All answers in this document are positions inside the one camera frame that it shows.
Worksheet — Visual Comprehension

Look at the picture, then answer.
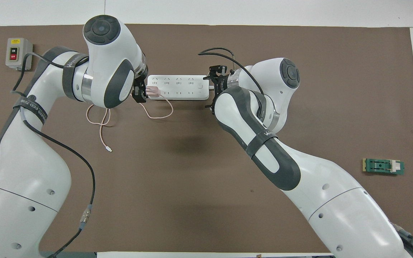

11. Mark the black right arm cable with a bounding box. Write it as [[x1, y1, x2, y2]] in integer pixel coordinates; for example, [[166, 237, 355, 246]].
[[198, 47, 264, 96]]

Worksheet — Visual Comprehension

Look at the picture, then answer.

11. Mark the brown table mat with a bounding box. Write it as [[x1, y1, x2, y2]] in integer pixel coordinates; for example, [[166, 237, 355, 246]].
[[0, 24, 413, 253]]

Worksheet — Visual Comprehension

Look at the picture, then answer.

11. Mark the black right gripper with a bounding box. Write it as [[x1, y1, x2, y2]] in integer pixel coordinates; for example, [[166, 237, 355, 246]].
[[204, 64, 233, 116]]

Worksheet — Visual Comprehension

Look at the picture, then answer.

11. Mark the pink charging cable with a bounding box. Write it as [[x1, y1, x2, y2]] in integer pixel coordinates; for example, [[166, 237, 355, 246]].
[[86, 94, 174, 153]]

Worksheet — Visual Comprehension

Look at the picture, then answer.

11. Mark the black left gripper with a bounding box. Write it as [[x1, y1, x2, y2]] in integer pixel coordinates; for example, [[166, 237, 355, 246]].
[[132, 66, 149, 104]]

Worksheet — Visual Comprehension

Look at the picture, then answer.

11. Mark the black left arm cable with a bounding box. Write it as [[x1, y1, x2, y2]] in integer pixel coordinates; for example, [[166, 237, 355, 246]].
[[11, 53, 96, 258]]

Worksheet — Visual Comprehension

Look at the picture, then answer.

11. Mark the grey on-off switch box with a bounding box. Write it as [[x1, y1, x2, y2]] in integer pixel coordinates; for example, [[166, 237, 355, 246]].
[[5, 38, 33, 71]]

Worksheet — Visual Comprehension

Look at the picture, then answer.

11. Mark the green knife switch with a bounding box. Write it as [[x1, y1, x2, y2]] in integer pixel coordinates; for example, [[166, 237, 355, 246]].
[[362, 158, 405, 176]]

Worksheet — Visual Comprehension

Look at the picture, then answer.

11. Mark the white power strip with cord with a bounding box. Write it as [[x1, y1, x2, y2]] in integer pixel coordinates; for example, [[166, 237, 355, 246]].
[[147, 75, 214, 101]]

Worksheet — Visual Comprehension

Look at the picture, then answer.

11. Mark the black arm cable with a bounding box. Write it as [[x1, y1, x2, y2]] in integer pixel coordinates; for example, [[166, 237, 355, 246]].
[[198, 47, 264, 96], [11, 53, 96, 258]]

